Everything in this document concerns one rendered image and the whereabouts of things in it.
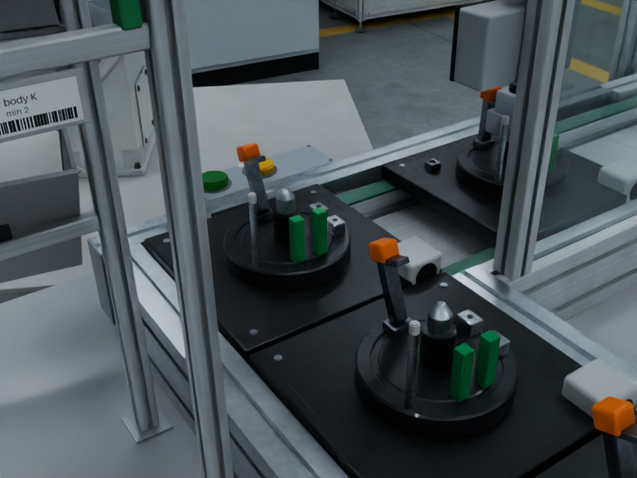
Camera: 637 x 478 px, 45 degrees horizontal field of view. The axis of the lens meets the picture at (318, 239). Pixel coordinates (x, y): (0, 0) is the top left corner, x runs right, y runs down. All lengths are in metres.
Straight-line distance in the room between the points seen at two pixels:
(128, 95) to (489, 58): 0.67
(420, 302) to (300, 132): 0.69
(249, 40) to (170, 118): 3.63
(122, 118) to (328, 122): 0.40
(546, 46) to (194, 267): 0.39
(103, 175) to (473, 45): 0.34
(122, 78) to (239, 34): 2.83
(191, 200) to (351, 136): 0.92
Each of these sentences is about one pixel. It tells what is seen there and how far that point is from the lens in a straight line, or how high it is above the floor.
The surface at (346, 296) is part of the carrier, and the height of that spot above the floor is 0.97.
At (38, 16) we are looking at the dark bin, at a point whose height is 1.31.
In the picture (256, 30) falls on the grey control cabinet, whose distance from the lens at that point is 4.07.
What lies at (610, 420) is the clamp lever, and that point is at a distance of 0.54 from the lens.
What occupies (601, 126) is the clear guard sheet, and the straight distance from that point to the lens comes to 0.86.
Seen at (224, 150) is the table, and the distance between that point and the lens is 1.35.
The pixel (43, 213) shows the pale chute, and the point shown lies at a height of 1.13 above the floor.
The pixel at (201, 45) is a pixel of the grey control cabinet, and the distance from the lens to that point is 3.98.
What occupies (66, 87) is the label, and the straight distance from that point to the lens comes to 0.42.
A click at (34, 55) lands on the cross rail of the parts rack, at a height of 1.31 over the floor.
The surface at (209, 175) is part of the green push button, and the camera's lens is 1.01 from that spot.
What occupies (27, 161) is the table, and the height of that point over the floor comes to 0.86.
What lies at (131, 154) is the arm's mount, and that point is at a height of 0.89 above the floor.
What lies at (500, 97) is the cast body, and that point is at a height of 1.08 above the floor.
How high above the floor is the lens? 1.43
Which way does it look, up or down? 32 degrees down
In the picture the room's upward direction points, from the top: 1 degrees counter-clockwise
